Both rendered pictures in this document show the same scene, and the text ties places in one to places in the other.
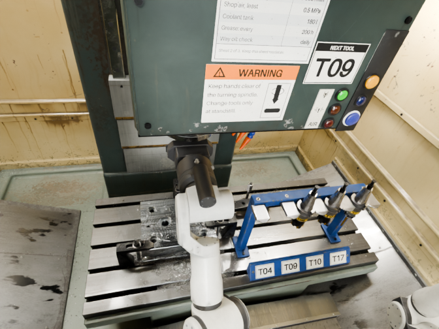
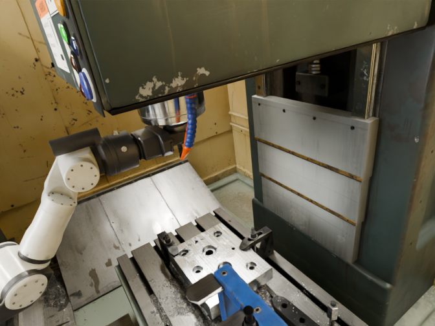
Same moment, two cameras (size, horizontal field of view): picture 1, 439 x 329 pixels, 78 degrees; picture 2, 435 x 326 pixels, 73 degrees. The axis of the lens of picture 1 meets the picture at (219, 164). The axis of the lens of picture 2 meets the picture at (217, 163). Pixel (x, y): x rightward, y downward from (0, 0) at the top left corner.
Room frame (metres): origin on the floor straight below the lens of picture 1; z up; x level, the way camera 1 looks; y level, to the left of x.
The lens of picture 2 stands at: (0.56, -0.59, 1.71)
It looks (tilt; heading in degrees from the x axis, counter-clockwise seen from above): 27 degrees down; 80
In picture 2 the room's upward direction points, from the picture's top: 8 degrees counter-clockwise
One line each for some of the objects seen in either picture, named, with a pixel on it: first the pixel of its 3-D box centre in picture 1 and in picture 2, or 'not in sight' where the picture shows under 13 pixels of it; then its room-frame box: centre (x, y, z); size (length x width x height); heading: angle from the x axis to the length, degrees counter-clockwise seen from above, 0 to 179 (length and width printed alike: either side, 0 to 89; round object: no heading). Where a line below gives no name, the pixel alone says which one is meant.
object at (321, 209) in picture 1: (319, 206); not in sight; (0.64, -0.37, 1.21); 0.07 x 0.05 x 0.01; 19
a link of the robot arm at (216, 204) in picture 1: (205, 193); (87, 158); (0.39, 0.02, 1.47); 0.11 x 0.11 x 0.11; 19
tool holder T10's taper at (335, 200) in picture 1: (338, 196); not in sight; (0.66, -0.42, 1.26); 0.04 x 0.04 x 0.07
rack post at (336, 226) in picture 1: (343, 214); not in sight; (0.76, -0.56, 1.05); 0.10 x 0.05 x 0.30; 19
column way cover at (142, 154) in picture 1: (171, 129); (303, 174); (1.01, 0.25, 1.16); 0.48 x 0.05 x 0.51; 109
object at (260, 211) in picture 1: (260, 213); (202, 289); (0.56, -0.16, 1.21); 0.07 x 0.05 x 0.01; 19
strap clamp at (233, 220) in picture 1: (220, 225); not in sight; (0.66, -0.05, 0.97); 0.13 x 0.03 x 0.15; 109
